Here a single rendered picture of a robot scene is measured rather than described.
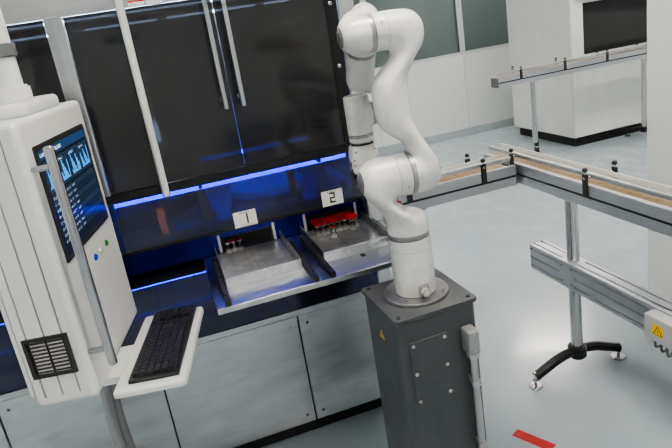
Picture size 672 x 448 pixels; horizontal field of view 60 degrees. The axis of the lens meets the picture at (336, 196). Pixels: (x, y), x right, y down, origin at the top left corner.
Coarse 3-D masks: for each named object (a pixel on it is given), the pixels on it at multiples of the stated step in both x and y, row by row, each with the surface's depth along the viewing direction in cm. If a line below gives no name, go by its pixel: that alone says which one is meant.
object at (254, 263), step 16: (272, 240) 230; (224, 256) 221; (240, 256) 218; (256, 256) 216; (272, 256) 213; (288, 256) 211; (224, 272) 206; (240, 272) 204; (256, 272) 194; (272, 272) 196
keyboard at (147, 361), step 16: (160, 320) 191; (176, 320) 188; (192, 320) 189; (160, 336) 179; (176, 336) 178; (144, 352) 171; (160, 352) 169; (176, 352) 168; (144, 368) 162; (160, 368) 162; (176, 368) 162
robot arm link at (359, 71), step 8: (352, 56) 173; (352, 64) 175; (360, 64) 174; (368, 64) 174; (352, 72) 177; (360, 72) 176; (368, 72) 177; (352, 80) 179; (360, 80) 178; (368, 80) 179; (352, 88) 182; (360, 88) 181; (368, 88) 182; (376, 120) 194
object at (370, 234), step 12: (300, 228) 231; (360, 228) 227; (372, 228) 225; (384, 228) 214; (312, 240) 214; (324, 240) 221; (336, 240) 219; (348, 240) 217; (360, 240) 215; (372, 240) 205; (384, 240) 206; (324, 252) 200; (336, 252) 202; (348, 252) 203; (360, 252) 204
